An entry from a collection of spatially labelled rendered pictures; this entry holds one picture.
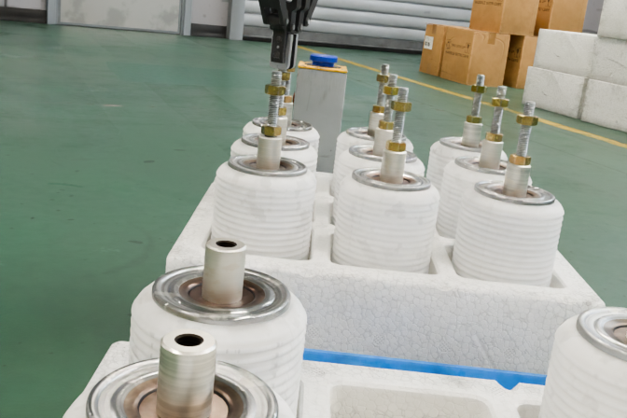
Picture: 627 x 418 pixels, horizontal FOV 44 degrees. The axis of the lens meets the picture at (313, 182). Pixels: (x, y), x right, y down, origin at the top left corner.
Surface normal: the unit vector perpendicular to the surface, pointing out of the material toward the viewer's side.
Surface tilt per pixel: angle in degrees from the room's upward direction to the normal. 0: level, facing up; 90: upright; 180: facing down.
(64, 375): 0
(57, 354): 0
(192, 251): 0
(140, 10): 90
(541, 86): 90
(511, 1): 90
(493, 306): 90
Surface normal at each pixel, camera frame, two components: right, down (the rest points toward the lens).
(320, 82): -0.02, 0.24
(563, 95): -0.92, 0.00
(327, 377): 0.11, -0.96
